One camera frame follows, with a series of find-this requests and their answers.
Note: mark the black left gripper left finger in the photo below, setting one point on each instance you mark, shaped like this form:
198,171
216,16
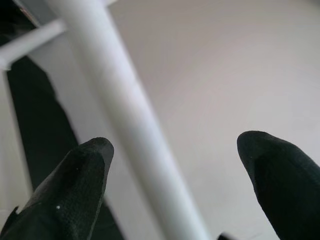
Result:
67,195

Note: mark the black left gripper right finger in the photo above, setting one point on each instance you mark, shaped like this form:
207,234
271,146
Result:
287,190

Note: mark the black tablecloth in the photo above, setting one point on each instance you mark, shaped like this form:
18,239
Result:
37,112

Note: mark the white plastic table leg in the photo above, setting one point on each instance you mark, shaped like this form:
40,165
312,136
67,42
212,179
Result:
125,100

